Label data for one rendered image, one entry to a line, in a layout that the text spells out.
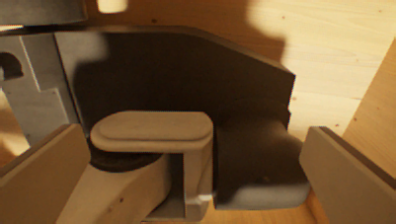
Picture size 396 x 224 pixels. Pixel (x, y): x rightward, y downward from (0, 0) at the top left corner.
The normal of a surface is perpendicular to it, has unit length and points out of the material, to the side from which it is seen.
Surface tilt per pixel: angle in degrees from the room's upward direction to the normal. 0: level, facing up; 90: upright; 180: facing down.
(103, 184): 90
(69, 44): 0
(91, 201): 90
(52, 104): 0
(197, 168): 0
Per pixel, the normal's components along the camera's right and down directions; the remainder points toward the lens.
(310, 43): 0.00, 0.48
